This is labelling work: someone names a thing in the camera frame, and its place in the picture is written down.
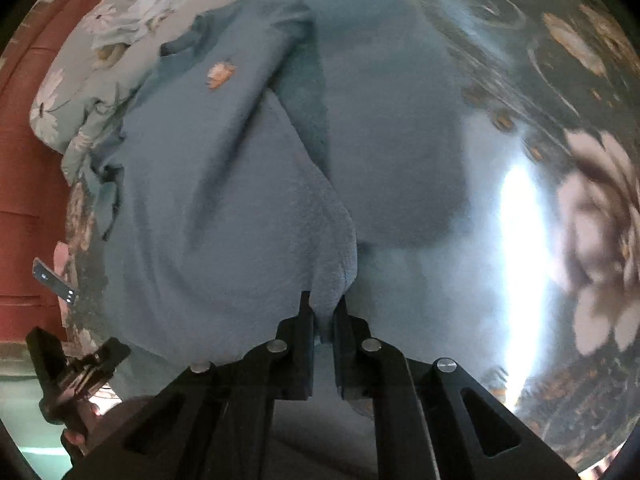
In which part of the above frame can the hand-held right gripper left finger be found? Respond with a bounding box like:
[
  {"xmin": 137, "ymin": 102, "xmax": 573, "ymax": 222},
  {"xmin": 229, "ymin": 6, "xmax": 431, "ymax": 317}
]
[{"xmin": 75, "ymin": 290, "xmax": 316, "ymax": 480}]

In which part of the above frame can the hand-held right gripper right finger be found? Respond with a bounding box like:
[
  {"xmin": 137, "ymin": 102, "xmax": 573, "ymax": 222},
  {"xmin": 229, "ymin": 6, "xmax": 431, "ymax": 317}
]
[{"xmin": 333, "ymin": 296, "xmax": 581, "ymax": 480}]

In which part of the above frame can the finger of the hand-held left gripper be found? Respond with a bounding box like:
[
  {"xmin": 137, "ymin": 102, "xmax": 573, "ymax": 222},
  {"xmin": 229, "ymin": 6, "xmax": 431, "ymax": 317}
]
[{"xmin": 32, "ymin": 257, "xmax": 79, "ymax": 307}]

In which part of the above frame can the light blue towel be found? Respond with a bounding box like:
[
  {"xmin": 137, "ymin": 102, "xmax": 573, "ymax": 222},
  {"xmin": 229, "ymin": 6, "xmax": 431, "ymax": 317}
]
[{"xmin": 100, "ymin": 0, "xmax": 471, "ymax": 411}]

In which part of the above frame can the person's left hand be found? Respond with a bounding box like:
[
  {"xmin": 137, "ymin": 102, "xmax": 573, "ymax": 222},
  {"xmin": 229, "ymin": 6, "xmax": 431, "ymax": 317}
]
[{"xmin": 64, "ymin": 399, "xmax": 110, "ymax": 448}]

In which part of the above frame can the reddish brown wooden panel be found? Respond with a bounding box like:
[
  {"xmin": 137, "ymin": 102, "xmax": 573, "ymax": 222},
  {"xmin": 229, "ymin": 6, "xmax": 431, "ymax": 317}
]
[{"xmin": 0, "ymin": 0, "xmax": 126, "ymax": 357}]

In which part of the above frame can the light blue floral quilt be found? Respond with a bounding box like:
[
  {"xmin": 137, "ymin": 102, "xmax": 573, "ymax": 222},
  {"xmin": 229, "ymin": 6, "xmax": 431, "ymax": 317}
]
[{"xmin": 29, "ymin": 0, "xmax": 321, "ymax": 183}]

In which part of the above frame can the teal floral bed sheet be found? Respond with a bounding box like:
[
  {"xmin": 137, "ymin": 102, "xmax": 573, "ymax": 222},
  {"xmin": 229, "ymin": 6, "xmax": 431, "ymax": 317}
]
[{"xmin": 59, "ymin": 0, "xmax": 640, "ymax": 472}]

